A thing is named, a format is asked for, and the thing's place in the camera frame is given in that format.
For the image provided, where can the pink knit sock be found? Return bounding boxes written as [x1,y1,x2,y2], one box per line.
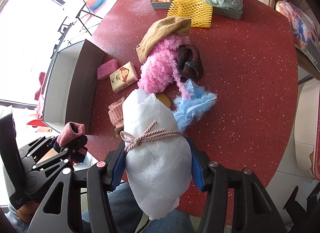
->
[56,122,85,148]

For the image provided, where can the white foam bundle with rope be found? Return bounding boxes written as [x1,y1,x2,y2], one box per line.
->
[122,89,191,220]

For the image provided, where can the dusty pink ribbed sock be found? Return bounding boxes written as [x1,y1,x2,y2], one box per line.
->
[108,97,125,137]

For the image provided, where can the light blue fluffy cloth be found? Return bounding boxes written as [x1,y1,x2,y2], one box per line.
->
[172,79,217,132]

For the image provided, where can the yellow tissue pack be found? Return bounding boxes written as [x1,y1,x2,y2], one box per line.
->
[110,62,138,93]

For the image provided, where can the dark multicolour knit sock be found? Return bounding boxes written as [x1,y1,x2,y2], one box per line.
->
[177,44,204,80]

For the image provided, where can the pink fluffy chenille cloth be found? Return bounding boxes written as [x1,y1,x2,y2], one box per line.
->
[138,34,193,100]

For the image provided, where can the tan knit sock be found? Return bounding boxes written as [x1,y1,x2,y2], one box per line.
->
[136,16,191,64]

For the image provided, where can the blue jeans leg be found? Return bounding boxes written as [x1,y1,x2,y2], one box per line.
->
[81,182,196,233]

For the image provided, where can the dark grey storage box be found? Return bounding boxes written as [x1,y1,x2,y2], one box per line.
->
[42,39,105,134]

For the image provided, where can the pink sponge block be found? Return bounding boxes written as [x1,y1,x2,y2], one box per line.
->
[97,59,119,81]

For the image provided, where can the black folding chair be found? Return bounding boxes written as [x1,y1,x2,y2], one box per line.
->
[57,0,103,38]

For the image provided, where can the floral cushion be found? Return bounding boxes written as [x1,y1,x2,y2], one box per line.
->
[275,0,319,79]

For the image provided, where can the yellow foam fruit net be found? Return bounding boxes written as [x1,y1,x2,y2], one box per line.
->
[167,0,213,28]

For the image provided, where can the grey shallow tray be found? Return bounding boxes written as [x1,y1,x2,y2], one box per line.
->
[150,0,243,20]

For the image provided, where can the beige armchair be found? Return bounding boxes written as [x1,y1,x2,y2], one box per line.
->
[264,0,319,80]

